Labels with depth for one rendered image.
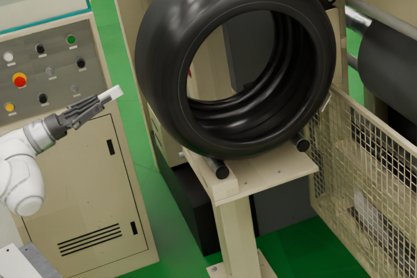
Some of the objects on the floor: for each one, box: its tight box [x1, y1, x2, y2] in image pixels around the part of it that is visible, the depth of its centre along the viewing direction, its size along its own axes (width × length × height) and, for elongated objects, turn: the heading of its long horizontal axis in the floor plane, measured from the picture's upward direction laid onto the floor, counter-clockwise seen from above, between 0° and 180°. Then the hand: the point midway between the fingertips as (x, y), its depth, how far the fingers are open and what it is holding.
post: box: [165, 0, 261, 278], centre depth 209 cm, size 13×13×250 cm
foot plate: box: [206, 249, 278, 278], centre depth 271 cm, size 27×27×2 cm
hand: (110, 95), depth 176 cm, fingers closed
